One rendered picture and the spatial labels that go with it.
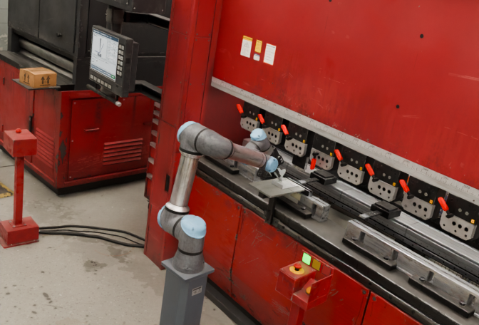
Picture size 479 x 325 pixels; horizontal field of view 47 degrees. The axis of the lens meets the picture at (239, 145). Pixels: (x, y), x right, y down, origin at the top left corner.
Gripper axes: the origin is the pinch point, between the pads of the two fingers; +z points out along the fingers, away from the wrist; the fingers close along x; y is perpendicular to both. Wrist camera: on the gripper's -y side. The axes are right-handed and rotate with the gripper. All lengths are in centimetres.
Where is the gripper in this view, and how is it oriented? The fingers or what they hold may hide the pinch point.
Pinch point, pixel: (276, 178)
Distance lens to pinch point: 305.0
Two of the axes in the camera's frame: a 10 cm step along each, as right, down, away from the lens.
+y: 6.9, -6.7, 2.8
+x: -6.3, -3.5, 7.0
